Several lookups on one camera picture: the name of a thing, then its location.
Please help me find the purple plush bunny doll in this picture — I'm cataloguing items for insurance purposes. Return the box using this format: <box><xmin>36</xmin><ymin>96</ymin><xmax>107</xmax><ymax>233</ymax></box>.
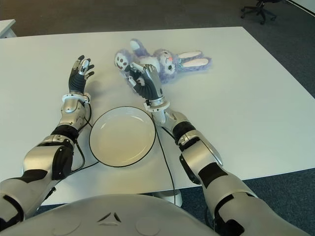
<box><xmin>114</xmin><ymin>38</ymin><xmax>213</xmax><ymax>84</ymax></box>

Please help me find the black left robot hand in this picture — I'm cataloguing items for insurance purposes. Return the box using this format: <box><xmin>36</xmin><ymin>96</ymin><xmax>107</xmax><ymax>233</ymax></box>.
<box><xmin>68</xmin><ymin>55</ymin><xmax>95</xmax><ymax>94</ymax></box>

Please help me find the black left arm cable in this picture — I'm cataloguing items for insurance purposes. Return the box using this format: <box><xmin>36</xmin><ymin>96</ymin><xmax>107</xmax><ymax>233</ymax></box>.
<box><xmin>45</xmin><ymin>103</ymin><xmax>100</xmax><ymax>197</ymax></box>

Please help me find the grey table pedestal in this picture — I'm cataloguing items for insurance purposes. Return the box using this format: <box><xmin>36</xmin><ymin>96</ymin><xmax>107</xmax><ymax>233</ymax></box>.
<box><xmin>152</xmin><ymin>189</ymin><xmax>183</xmax><ymax>207</ymax></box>

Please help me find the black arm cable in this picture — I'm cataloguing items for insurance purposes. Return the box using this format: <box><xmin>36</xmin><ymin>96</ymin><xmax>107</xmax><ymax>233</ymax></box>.
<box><xmin>152</xmin><ymin>114</ymin><xmax>177</xmax><ymax>204</ymax></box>
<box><xmin>45</xmin><ymin>103</ymin><xmax>100</xmax><ymax>197</ymax></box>

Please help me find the white neighbouring desk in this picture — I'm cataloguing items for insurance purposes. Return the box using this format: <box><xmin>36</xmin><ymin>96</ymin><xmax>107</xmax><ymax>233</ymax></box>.
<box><xmin>0</xmin><ymin>19</ymin><xmax>17</xmax><ymax>39</ymax></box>

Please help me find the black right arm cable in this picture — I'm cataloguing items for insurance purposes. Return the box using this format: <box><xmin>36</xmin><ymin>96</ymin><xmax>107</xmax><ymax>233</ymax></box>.
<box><xmin>152</xmin><ymin>114</ymin><xmax>177</xmax><ymax>204</ymax></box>

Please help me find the grey robot torso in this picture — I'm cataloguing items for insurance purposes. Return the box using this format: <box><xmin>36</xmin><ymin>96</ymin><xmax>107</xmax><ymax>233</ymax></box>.
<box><xmin>0</xmin><ymin>193</ymin><xmax>217</xmax><ymax>236</ymax></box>

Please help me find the black office chair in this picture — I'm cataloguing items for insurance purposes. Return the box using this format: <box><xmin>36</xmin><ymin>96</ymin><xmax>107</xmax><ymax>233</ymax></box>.
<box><xmin>240</xmin><ymin>0</ymin><xmax>278</xmax><ymax>25</ymax></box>

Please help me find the white plate black rim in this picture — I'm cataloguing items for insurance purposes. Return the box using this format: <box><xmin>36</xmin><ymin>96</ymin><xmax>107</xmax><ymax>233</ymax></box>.
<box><xmin>89</xmin><ymin>106</ymin><xmax>157</xmax><ymax>167</ymax></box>

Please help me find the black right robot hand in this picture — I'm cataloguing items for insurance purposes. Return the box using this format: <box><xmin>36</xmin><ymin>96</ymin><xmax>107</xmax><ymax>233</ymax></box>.
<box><xmin>126</xmin><ymin>62</ymin><xmax>165</xmax><ymax>101</ymax></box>

